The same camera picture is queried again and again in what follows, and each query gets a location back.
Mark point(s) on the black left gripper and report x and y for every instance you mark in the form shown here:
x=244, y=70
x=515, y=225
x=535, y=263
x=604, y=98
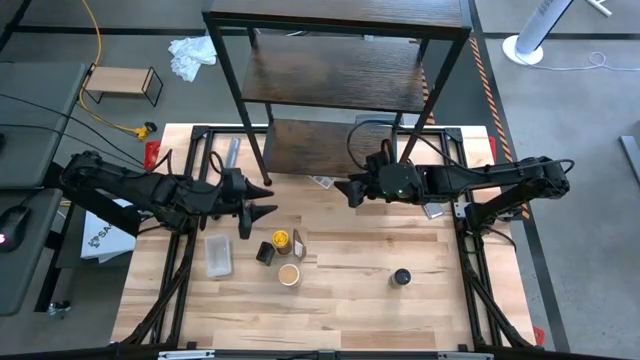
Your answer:
x=232, y=195

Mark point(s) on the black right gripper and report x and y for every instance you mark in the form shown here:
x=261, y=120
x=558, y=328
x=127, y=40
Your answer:
x=400, y=182

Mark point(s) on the yellow-lid dark spice jar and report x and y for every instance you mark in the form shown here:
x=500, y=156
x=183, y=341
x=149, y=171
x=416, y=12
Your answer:
x=281, y=240

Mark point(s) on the green spice tin black lid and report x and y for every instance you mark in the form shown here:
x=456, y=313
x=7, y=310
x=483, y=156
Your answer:
x=265, y=254

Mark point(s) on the taco mix seasoning packet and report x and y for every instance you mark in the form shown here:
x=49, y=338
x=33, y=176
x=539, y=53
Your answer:
x=299, y=246

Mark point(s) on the tan-lid sesame seasoning jar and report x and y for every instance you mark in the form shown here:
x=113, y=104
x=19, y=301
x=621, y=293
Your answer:
x=289, y=275

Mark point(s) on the black-lid thyme spice jar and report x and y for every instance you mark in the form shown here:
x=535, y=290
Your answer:
x=401, y=277

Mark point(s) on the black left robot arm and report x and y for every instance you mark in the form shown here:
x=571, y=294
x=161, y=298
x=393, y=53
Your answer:
x=150, y=190

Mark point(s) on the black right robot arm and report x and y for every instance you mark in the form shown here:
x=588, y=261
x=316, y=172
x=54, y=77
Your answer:
x=480, y=177

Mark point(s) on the dark wood metal shelf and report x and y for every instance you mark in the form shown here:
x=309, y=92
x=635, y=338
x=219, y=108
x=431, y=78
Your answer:
x=340, y=75

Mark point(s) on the small white card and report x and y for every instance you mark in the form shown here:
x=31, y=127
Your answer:
x=322, y=182

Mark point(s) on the silver metal tube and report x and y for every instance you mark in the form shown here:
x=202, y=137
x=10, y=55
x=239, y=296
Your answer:
x=233, y=152

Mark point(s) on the clear plastic container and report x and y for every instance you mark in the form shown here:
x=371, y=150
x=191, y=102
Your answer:
x=218, y=256

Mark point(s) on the silver flat packet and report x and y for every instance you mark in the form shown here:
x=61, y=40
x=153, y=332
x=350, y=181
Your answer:
x=433, y=211

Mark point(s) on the red tag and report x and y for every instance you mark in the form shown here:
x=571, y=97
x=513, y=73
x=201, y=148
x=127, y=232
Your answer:
x=152, y=152

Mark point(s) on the white printed paper bag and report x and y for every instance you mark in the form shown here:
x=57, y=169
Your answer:
x=102, y=240

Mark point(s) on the white crumpled cloth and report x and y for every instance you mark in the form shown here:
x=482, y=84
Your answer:
x=192, y=52

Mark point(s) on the small metal caster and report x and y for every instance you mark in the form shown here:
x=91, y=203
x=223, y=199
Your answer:
x=58, y=309

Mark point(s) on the grey desk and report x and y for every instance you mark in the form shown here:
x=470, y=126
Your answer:
x=30, y=125

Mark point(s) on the black computer mouse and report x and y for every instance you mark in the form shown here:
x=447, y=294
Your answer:
x=14, y=225

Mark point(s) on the white tower fan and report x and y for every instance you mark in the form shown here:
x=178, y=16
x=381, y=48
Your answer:
x=542, y=20

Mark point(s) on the grey metal bar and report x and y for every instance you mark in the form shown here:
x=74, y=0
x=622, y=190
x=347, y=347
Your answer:
x=631, y=160

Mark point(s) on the white plastic bar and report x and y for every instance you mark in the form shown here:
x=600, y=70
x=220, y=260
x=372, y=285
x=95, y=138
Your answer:
x=599, y=7

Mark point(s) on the black metal table frame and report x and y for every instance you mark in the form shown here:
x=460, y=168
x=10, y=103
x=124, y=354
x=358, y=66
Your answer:
x=199, y=133

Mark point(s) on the silver metal bracket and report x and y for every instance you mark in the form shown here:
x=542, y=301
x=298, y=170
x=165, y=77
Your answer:
x=186, y=355
x=465, y=356

